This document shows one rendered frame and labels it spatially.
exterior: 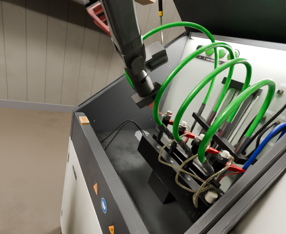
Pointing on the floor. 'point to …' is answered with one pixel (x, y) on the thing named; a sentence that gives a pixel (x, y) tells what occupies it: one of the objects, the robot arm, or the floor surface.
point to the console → (275, 206)
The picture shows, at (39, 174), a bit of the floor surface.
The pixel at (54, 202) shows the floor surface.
